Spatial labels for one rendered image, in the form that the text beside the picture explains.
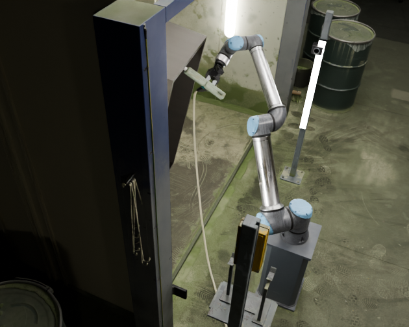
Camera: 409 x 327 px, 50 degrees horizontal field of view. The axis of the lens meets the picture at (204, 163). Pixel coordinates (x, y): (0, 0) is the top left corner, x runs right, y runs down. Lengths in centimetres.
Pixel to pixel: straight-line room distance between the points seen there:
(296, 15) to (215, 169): 163
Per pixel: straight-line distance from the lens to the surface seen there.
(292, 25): 446
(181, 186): 405
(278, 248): 290
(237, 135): 467
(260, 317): 238
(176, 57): 264
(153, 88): 165
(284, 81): 473
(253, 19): 455
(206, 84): 286
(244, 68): 481
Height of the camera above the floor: 289
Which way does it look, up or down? 42 degrees down
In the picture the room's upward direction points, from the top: 3 degrees clockwise
